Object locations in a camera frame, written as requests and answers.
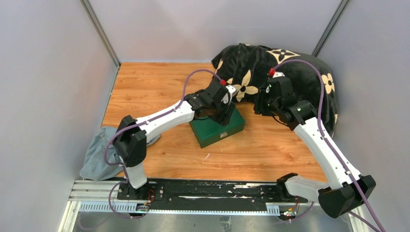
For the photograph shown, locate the green jewelry box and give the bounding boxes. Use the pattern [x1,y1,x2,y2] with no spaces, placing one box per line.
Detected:
[189,109,245,148]

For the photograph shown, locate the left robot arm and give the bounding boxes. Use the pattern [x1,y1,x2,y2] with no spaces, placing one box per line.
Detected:
[112,80,237,200]

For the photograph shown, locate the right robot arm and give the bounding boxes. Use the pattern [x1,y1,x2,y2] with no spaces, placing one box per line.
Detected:
[254,76,376,218]

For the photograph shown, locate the black floral plush blanket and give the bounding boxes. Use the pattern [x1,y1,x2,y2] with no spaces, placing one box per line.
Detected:
[211,43,338,135]

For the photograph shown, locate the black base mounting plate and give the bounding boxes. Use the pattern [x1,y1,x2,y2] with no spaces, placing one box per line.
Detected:
[116,178,307,212]

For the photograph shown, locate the light blue cloth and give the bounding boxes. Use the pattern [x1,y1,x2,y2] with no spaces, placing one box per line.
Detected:
[79,124,160,189]

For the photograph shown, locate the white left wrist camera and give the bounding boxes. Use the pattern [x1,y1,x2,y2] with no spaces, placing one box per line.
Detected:
[222,85,237,104]

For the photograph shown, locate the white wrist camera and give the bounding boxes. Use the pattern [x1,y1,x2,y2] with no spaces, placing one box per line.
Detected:
[222,85,237,104]
[271,72,286,78]

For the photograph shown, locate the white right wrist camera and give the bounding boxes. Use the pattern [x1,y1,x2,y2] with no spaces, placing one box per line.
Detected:
[271,72,286,78]

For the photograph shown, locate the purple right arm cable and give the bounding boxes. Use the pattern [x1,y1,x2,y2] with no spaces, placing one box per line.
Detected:
[269,58,388,232]

